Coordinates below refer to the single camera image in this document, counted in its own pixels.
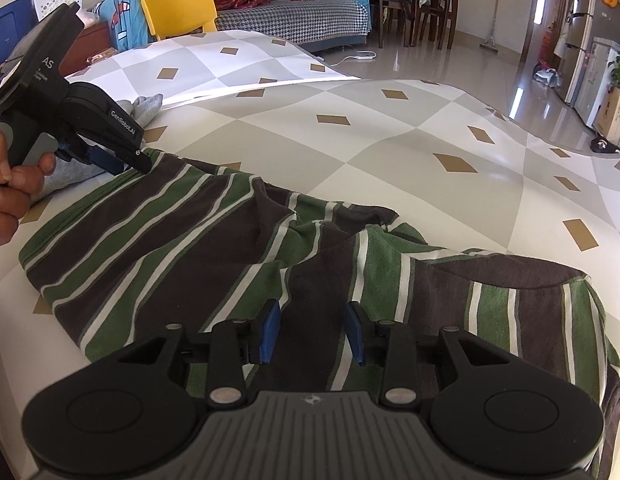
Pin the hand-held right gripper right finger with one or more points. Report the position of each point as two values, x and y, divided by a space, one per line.
355 332

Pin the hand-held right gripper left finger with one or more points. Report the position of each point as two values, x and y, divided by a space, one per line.
269 332

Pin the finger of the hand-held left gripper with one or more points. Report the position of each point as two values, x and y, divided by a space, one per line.
137 161
107 161

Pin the green brown striped shirt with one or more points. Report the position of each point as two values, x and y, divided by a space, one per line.
190 240

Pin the person's left hand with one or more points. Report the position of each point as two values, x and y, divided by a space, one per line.
5 200

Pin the grey garment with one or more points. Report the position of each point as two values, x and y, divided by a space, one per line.
145 110

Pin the brown wooden cabinet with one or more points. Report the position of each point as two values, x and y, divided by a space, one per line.
90 40

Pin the small wrapped packet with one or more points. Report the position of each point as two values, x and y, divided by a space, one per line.
102 56

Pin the blue plastic bin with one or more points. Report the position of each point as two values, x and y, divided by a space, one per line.
10 25

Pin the blue printed cloth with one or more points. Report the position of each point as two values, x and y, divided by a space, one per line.
122 25

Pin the yellow plastic chair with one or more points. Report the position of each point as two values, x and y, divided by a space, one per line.
177 7

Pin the houndstooth sofa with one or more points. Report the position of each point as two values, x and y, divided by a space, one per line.
290 20

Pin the black slipper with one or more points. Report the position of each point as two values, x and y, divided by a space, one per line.
604 144

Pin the floor broom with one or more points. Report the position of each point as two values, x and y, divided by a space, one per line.
488 46

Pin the plastic bag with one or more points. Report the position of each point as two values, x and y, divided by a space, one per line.
544 76

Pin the cardboard box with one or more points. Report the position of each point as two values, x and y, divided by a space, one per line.
612 115

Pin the silver refrigerator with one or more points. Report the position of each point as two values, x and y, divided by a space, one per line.
579 25

